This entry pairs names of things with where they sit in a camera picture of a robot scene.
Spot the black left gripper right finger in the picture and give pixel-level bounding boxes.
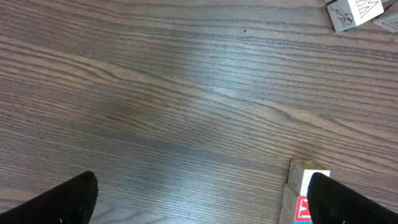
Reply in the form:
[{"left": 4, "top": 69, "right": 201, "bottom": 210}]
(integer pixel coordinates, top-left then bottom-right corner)
[{"left": 307, "top": 172, "right": 397, "bottom": 224}]

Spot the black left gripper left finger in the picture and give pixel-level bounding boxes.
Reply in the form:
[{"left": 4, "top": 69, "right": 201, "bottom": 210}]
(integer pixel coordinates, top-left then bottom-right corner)
[{"left": 1, "top": 171, "right": 98, "bottom": 224}]

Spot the red letter M block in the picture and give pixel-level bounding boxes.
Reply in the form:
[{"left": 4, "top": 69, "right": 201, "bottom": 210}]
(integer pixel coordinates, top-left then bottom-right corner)
[{"left": 282, "top": 183, "right": 312, "bottom": 222}]

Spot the blue letter L block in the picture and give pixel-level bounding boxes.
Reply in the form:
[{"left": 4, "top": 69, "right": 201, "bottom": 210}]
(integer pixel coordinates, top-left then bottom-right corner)
[{"left": 372, "top": 1, "right": 397, "bottom": 32}]

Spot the wooden patterned picture block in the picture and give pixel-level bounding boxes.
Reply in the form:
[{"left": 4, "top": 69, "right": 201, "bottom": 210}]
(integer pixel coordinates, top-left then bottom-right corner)
[{"left": 325, "top": 0, "right": 385, "bottom": 33}]

